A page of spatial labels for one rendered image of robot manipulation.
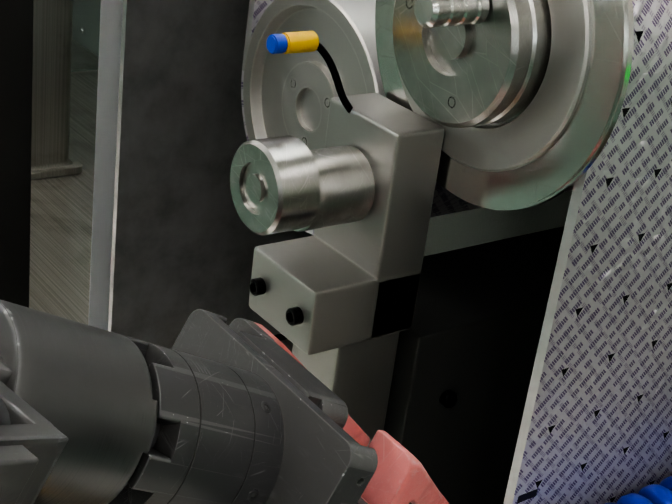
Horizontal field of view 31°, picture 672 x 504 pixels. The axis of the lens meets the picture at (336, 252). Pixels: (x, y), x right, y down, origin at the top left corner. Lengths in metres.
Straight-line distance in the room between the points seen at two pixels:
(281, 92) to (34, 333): 0.32
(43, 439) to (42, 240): 0.79
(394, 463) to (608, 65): 0.17
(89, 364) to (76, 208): 0.81
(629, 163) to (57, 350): 0.25
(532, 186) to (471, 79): 0.05
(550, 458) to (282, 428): 0.19
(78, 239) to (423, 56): 0.64
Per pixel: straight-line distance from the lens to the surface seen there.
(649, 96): 0.49
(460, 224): 1.05
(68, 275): 1.03
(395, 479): 0.40
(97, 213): 0.86
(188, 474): 0.38
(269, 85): 0.65
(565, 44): 0.47
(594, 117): 0.47
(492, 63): 0.48
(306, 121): 0.63
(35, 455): 0.31
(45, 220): 1.13
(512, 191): 0.50
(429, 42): 0.51
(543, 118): 0.48
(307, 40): 0.52
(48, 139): 1.22
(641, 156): 0.50
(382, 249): 0.53
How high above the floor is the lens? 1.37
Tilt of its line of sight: 25 degrees down
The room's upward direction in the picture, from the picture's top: 8 degrees clockwise
